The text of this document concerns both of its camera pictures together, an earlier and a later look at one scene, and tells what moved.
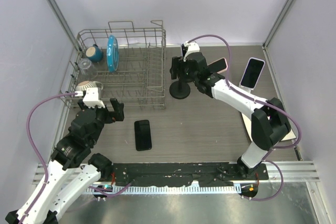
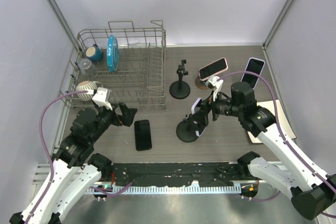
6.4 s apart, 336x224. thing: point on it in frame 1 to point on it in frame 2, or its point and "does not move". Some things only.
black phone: [143, 138] does not move
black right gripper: [178, 63] to [202, 115]
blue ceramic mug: [94, 53] does not move
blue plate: [112, 53] does not move
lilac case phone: [182, 49] to [197, 104]
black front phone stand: [179, 89] does not move
